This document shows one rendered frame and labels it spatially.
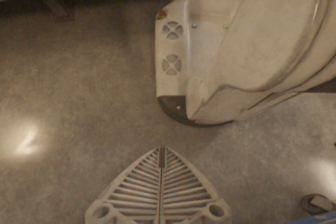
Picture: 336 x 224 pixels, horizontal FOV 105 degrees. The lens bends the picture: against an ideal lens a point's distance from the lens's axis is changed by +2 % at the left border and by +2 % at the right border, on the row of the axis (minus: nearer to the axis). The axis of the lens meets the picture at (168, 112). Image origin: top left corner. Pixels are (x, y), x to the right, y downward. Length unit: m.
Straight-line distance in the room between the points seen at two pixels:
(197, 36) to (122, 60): 0.55
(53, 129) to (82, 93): 0.29
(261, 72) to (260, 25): 0.06
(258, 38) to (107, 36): 1.10
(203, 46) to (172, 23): 0.18
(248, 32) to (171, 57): 0.46
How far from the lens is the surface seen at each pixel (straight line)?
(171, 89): 0.67
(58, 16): 1.46
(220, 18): 0.87
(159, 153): 0.16
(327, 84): 0.24
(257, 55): 0.20
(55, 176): 1.10
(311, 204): 1.19
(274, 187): 1.13
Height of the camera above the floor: 0.85
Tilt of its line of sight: 78 degrees down
